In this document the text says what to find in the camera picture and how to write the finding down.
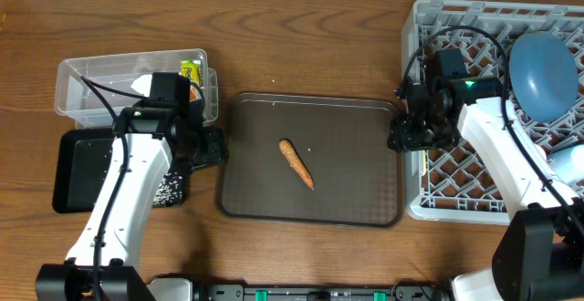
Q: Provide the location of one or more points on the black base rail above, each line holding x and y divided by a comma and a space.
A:
319, 293

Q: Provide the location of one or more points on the brown serving tray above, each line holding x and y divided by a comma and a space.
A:
343, 144

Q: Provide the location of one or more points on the cream plastic spoon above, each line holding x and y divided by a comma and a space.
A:
424, 162

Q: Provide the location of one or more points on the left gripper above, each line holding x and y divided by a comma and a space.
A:
214, 144

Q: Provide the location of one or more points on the pink white cup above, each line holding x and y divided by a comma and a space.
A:
541, 151

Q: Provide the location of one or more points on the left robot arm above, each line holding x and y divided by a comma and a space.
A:
157, 134

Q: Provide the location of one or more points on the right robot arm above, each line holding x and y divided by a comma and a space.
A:
541, 254

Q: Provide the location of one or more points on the white tissue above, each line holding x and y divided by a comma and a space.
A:
142, 85

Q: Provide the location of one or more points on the orange carrot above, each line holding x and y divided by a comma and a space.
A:
288, 151

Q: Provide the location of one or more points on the pile of white rice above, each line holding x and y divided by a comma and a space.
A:
170, 192

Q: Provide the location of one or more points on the yellow green snack wrapper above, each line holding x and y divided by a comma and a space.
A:
191, 69

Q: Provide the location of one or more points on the black plastic bin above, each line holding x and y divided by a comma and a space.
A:
82, 166

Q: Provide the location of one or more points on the grey dishwasher rack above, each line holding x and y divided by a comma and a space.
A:
457, 186

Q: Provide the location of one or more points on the light blue cup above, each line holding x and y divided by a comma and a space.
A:
567, 164

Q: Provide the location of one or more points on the clear plastic bin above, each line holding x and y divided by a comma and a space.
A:
117, 72

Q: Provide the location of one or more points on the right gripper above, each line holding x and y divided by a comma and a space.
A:
403, 130

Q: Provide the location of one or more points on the dark blue plate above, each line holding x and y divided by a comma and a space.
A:
544, 76

